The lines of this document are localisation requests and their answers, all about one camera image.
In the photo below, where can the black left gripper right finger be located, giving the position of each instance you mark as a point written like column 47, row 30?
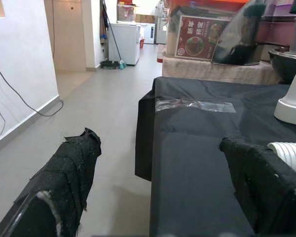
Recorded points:
column 261, row 185

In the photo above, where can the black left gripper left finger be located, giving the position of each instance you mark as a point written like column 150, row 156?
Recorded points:
column 69, row 172

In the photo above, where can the black tablecloth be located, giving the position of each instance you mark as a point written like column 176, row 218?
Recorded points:
column 199, row 148

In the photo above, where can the clear tape strip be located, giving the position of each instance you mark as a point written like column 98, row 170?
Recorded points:
column 199, row 106

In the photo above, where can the black pole mop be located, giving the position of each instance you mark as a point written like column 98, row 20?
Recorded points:
column 111, row 64

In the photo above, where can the black round basin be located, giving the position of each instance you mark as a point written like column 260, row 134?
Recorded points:
column 283, row 66

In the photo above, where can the beige low bench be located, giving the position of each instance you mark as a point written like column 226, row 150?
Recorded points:
column 212, row 70

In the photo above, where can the dark shiny plastic bag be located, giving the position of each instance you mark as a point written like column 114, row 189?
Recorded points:
column 239, row 49

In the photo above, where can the white cabinet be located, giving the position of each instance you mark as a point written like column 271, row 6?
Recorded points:
column 124, row 42

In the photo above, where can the pink box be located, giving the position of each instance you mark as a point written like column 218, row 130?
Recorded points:
column 273, row 29

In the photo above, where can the clear storage box orange lid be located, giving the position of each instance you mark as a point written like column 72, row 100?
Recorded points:
column 197, row 37

